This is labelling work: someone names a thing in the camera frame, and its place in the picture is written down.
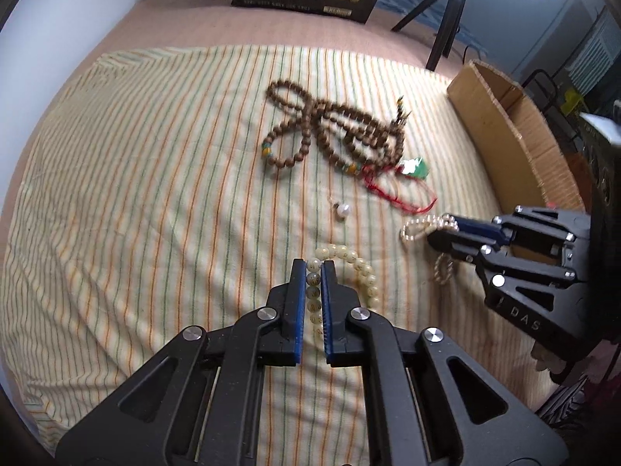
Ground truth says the black tripod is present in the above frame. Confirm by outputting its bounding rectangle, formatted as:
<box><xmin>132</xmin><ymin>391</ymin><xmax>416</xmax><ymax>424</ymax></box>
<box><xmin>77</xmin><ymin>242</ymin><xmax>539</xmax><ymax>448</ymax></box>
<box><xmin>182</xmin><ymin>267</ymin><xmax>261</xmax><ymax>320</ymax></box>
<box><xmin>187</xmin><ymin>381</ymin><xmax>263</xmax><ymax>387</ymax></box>
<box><xmin>390</xmin><ymin>0</ymin><xmax>479</xmax><ymax>71</ymax></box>

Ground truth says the pink bed sheet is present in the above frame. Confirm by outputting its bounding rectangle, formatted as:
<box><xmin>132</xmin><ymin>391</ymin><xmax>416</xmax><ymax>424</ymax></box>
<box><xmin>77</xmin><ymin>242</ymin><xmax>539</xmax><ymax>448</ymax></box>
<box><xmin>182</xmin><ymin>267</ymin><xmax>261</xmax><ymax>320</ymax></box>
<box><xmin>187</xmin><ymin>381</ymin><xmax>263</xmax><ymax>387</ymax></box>
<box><xmin>0</xmin><ymin>0</ymin><xmax>486</xmax><ymax>234</ymax></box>

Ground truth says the white pearl bracelet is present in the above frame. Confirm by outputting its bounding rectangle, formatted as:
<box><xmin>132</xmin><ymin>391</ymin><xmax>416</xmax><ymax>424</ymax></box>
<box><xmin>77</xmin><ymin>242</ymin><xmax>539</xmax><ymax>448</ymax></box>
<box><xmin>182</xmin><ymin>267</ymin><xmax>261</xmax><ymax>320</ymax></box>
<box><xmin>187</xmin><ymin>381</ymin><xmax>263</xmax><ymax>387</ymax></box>
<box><xmin>400</xmin><ymin>214</ymin><xmax>459</xmax><ymax>283</ymax></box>

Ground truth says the cardboard box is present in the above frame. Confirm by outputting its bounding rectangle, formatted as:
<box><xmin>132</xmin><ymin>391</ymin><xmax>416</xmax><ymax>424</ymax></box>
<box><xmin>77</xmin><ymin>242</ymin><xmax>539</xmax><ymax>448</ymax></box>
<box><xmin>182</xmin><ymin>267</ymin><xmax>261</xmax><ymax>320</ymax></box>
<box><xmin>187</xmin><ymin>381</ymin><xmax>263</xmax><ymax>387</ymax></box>
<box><xmin>446</xmin><ymin>59</ymin><xmax>589</xmax><ymax>259</ymax></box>

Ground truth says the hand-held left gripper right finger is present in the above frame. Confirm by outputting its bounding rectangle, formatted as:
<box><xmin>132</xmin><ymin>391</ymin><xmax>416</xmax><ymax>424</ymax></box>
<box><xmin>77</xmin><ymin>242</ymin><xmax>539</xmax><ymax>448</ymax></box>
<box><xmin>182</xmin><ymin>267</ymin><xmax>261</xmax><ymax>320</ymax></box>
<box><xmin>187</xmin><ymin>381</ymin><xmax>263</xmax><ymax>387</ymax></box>
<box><xmin>321</xmin><ymin>259</ymin><xmax>569</xmax><ymax>466</ymax></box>

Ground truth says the brown wooden bead necklace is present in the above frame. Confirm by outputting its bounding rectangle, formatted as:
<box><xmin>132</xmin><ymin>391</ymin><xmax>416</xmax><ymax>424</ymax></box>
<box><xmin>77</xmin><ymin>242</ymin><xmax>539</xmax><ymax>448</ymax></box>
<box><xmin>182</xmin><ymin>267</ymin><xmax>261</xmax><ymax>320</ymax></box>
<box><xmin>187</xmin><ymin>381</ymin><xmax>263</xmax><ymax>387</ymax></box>
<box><xmin>263</xmin><ymin>80</ymin><xmax>409</xmax><ymax>181</ymax></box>

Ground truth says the red cord green pendant necklace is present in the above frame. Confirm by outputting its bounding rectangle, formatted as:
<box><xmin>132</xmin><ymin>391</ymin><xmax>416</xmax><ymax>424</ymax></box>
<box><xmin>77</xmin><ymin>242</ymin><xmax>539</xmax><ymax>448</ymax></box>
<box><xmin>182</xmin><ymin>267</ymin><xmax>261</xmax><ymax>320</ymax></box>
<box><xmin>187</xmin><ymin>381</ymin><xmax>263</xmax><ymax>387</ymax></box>
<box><xmin>361</xmin><ymin>155</ymin><xmax>438</xmax><ymax>215</ymax></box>

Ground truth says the striped cream cloth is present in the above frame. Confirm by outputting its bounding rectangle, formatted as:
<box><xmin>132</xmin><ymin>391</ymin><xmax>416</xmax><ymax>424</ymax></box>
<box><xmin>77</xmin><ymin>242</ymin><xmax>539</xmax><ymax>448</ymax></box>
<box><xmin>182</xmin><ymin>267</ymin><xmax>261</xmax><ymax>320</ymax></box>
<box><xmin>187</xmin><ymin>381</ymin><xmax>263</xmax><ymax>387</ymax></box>
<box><xmin>10</xmin><ymin>45</ymin><xmax>560</xmax><ymax>458</ymax></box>

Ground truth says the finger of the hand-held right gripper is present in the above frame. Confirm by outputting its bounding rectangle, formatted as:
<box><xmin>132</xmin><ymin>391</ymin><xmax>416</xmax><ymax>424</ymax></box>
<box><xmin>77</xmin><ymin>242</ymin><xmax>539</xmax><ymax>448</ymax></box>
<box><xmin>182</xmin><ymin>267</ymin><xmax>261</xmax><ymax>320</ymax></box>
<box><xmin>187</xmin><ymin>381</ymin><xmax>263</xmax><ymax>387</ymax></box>
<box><xmin>442</xmin><ymin>206</ymin><xmax>593</xmax><ymax>254</ymax></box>
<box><xmin>426</xmin><ymin>230</ymin><xmax>600</xmax><ymax>363</ymax></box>

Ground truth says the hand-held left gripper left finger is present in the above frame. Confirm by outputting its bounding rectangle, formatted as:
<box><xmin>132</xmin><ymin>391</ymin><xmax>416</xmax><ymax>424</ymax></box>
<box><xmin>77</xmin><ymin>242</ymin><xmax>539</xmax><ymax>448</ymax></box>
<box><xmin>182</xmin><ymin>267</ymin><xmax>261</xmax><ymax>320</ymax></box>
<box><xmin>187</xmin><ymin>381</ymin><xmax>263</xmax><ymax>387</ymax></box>
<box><xmin>55</xmin><ymin>258</ymin><xmax>307</xmax><ymax>466</ymax></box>

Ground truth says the cream bead bracelet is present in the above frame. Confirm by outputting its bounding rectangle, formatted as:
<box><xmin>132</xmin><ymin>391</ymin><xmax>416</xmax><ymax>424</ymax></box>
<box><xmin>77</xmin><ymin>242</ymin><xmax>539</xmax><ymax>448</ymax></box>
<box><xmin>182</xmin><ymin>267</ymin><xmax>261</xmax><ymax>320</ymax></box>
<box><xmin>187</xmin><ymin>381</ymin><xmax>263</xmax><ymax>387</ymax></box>
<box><xmin>305</xmin><ymin>244</ymin><xmax>382</xmax><ymax>338</ymax></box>

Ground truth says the yellow object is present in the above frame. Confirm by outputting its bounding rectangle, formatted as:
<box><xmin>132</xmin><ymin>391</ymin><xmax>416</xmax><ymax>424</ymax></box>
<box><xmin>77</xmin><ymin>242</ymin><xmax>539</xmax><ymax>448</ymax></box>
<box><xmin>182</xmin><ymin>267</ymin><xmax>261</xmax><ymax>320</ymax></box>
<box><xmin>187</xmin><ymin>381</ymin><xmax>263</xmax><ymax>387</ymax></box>
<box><xmin>560</xmin><ymin>90</ymin><xmax>584</xmax><ymax>115</ymax></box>

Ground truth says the black metal chair frame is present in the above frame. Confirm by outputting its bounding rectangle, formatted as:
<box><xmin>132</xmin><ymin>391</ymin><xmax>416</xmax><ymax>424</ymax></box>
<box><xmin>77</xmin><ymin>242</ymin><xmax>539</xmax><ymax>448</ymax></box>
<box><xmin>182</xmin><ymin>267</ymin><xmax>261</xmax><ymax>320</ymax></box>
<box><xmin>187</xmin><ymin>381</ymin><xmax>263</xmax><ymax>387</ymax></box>
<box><xmin>521</xmin><ymin>69</ymin><xmax>560</xmax><ymax>113</ymax></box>

